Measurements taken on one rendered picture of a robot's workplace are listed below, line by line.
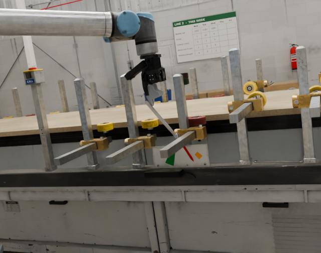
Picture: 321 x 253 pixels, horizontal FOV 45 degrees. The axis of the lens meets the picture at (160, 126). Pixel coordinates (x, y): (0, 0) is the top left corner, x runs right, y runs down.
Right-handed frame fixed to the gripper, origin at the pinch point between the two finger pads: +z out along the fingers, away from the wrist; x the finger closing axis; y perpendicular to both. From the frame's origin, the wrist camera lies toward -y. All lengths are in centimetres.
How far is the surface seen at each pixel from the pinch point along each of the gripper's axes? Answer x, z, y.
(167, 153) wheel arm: -27.6, 15.7, 16.1
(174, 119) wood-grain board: 21.9, 11.0, 0.8
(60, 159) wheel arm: -22.8, 16.8, -33.8
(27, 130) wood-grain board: 22, 10, -89
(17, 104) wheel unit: 115, -1, -180
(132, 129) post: 6.0, 11.6, -13.6
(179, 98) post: 6.0, 0.0, 10.7
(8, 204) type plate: 31, 58, -124
